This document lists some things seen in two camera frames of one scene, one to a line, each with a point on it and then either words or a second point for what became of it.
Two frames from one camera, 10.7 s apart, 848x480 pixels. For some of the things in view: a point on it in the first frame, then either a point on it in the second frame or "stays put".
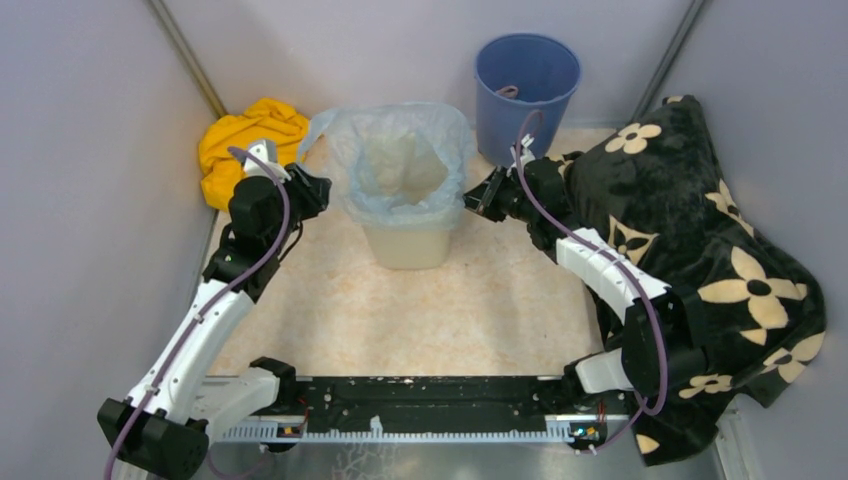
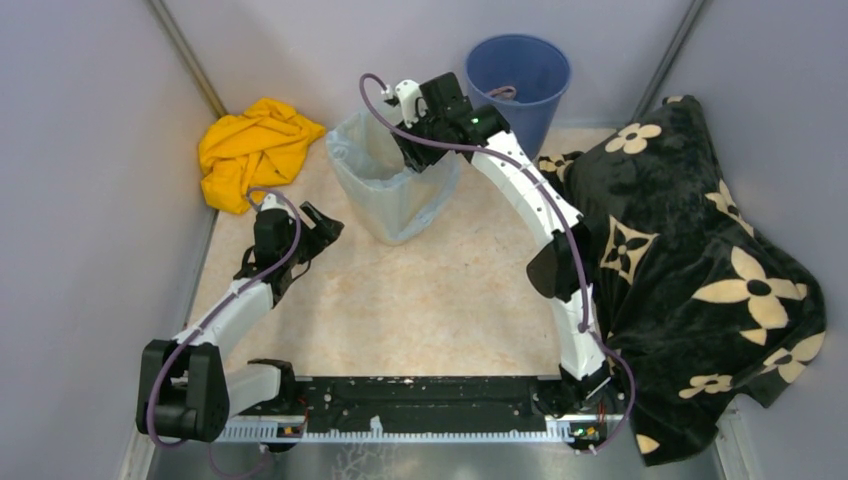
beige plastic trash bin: [410, 249] -> [391, 199]
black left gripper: [314, 191] -> [324, 233]
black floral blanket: [649, 190] stays put
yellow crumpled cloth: [262, 119] stays put
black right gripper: [483, 198] -> [415, 157]
